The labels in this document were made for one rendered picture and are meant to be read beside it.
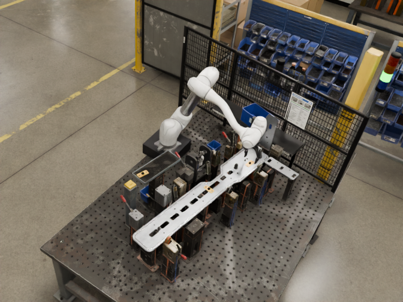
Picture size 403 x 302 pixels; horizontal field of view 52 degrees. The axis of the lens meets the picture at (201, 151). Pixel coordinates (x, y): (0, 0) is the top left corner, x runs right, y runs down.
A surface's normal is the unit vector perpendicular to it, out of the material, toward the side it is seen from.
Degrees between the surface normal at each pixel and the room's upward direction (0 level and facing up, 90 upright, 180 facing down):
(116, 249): 0
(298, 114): 90
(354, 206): 0
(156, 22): 89
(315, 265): 0
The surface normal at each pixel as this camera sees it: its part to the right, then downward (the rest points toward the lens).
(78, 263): 0.10, -0.73
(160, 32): -0.55, 0.51
